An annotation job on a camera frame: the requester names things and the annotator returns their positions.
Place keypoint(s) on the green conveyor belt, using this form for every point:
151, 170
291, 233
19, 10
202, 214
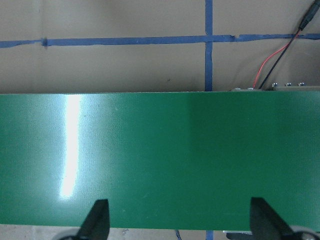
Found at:
185, 160

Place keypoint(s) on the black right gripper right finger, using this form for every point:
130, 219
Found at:
266, 224

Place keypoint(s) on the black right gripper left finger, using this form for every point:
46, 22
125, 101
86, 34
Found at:
96, 225

